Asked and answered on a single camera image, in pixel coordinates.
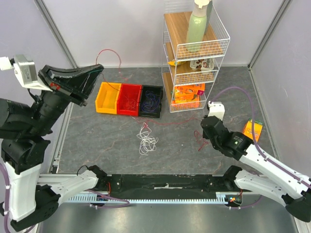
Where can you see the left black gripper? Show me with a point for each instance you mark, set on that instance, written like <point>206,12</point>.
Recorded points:
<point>79,82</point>

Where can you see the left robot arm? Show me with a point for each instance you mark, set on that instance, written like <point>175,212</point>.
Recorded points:
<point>23,129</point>

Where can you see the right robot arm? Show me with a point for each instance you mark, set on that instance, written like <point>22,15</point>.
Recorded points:
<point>278,182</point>

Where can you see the yellow plastic bin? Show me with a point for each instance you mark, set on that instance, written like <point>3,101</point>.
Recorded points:
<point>106,100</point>

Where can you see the red plastic bin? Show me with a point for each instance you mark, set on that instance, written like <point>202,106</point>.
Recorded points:
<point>128,100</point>

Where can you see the black plastic bin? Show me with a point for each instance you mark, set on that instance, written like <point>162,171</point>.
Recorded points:
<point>150,103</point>

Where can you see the yellow snack bag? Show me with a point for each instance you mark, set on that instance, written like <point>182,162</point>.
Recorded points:
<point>175,63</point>

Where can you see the orange box in rack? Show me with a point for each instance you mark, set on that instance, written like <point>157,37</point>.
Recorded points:
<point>188,92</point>

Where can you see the green bottle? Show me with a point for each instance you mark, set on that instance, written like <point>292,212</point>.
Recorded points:
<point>198,24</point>

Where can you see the white chocolate snack pack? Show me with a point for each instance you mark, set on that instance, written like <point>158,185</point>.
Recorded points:
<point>202,64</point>

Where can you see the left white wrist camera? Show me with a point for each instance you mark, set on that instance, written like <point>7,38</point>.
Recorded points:
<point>25,71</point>

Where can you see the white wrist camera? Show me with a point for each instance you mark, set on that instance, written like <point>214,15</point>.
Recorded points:
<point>25,71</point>
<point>216,109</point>

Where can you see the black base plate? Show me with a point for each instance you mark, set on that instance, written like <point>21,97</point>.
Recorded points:
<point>123,182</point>

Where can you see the white wire shelf rack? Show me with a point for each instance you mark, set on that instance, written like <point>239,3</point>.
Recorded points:
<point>214,45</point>

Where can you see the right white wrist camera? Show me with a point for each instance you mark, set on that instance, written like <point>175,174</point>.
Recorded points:
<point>216,109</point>

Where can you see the slotted cable duct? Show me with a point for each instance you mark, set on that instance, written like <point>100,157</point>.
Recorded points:
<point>87,197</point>

